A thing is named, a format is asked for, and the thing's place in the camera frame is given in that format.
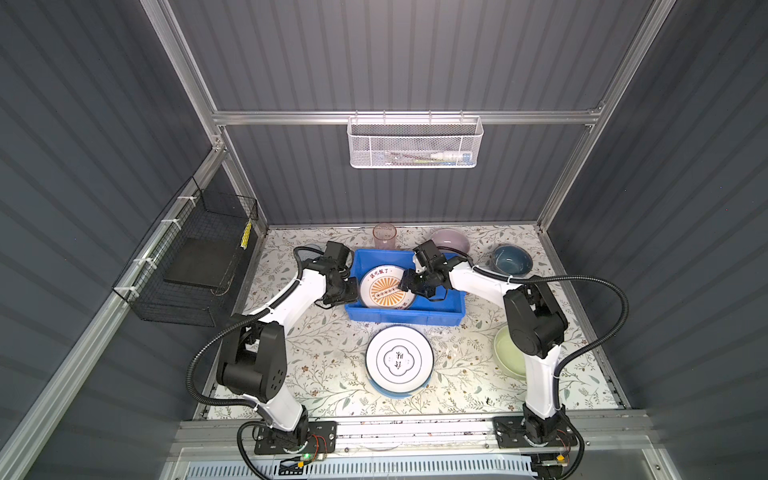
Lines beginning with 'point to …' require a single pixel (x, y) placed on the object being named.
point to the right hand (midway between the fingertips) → (406, 288)
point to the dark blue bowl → (512, 260)
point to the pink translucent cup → (384, 236)
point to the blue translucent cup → (309, 254)
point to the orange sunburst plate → (379, 288)
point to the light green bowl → (511, 360)
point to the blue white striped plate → (397, 394)
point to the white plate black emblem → (400, 359)
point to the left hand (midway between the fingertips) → (353, 297)
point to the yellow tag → (246, 235)
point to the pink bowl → (451, 238)
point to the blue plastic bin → (423, 310)
